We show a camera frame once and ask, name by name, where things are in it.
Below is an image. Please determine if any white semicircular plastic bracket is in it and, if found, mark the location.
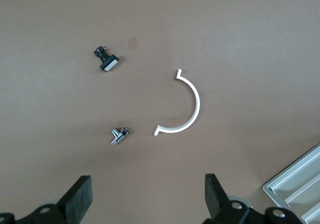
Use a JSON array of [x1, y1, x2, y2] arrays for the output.
[[152, 69, 201, 137]]

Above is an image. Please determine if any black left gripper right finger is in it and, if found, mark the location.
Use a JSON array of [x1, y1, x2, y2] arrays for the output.
[[202, 173, 305, 224]]

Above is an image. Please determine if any grey divided plastic tray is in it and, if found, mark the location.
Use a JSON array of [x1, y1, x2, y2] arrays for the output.
[[262, 141, 320, 224]]

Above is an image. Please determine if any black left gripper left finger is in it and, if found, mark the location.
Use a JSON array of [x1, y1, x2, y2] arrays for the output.
[[0, 175, 94, 224]]

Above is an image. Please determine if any black white-faced push button switch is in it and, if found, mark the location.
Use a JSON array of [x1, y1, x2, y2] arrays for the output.
[[93, 45, 120, 72]]

